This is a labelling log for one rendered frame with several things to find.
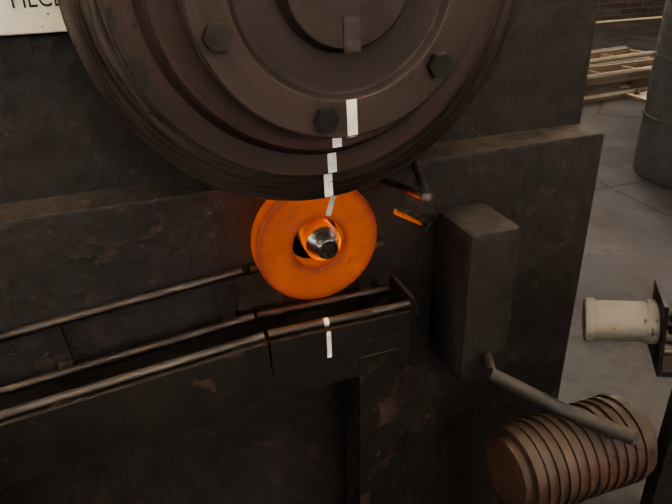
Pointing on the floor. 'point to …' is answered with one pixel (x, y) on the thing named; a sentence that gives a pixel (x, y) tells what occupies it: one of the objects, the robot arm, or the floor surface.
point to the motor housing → (569, 455)
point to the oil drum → (658, 113)
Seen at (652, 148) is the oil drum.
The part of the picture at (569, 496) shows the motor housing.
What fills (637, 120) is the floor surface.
